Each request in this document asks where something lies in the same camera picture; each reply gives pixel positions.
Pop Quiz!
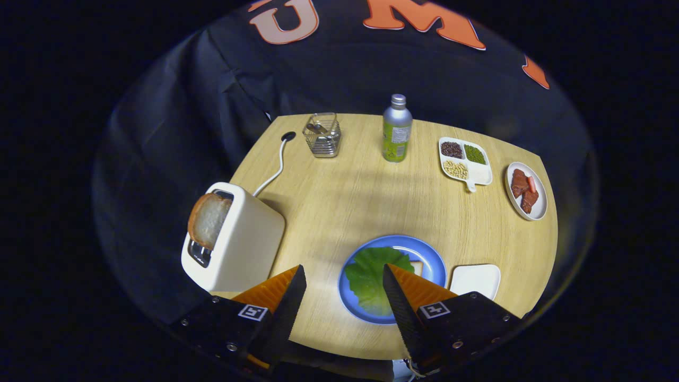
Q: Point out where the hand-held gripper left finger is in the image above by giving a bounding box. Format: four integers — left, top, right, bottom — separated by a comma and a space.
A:
169, 264, 308, 373

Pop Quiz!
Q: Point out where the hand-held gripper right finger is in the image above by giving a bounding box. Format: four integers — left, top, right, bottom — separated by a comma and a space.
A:
382, 263, 524, 376

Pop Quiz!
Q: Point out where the green lettuce leaf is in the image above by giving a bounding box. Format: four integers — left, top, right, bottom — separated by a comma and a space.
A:
345, 247, 415, 317

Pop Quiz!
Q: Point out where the toasted bread slice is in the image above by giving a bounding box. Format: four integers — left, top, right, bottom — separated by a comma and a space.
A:
187, 193, 233, 251

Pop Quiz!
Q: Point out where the blue plate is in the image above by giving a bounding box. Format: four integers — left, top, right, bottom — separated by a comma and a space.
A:
338, 235, 447, 325

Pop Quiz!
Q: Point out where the white square plate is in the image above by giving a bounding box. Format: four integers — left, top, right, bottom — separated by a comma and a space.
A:
449, 264, 501, 301

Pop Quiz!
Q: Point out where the cream toaster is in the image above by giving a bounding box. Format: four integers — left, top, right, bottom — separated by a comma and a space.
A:
181, 182, 286, 292

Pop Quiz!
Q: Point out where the pile of yellow soybeans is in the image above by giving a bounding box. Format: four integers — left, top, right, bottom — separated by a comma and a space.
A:
443, 160, 469, 180

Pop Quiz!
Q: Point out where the white divided bean tray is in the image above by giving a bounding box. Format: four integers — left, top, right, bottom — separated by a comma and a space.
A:
438, 137, 493, 193

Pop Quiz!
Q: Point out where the white oval plate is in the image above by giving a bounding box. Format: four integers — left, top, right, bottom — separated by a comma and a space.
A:
504, 161, 548, 221

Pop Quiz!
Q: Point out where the silver bottle with green label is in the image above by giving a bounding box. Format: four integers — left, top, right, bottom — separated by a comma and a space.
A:
382, 94, 413, 163

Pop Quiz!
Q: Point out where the white toaster cable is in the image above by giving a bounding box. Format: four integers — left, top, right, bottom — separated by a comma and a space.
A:
253, 132, 297, 197

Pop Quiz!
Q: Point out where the metal wire holder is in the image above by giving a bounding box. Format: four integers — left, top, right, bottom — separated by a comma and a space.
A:
302, 112, 342, 158

